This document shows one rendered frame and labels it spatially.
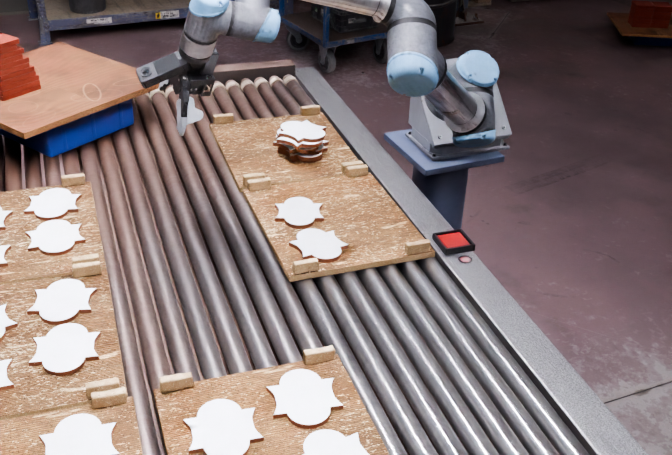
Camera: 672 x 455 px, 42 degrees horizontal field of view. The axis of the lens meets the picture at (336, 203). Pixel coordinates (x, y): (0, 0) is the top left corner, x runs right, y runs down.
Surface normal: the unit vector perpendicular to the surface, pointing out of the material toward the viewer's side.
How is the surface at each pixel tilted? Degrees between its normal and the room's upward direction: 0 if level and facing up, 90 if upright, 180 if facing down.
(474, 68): 38
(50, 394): 0
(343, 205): 0
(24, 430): 0
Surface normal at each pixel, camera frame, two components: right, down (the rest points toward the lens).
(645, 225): 0.04, -0.87
